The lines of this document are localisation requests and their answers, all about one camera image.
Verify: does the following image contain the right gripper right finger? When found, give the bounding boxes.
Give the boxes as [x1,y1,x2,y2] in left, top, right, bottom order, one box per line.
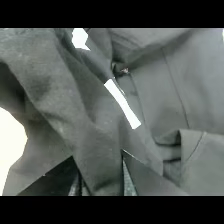
[121,149,190,197]

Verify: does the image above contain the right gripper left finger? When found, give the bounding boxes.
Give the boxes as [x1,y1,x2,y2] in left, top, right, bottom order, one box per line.
[18,155,82,197]

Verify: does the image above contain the black garment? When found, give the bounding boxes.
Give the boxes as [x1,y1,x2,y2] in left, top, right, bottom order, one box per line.
[0,27,224,197]

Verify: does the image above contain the white clothes hanger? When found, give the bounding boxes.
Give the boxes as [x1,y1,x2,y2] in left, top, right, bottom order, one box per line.
[103,78,143,131]

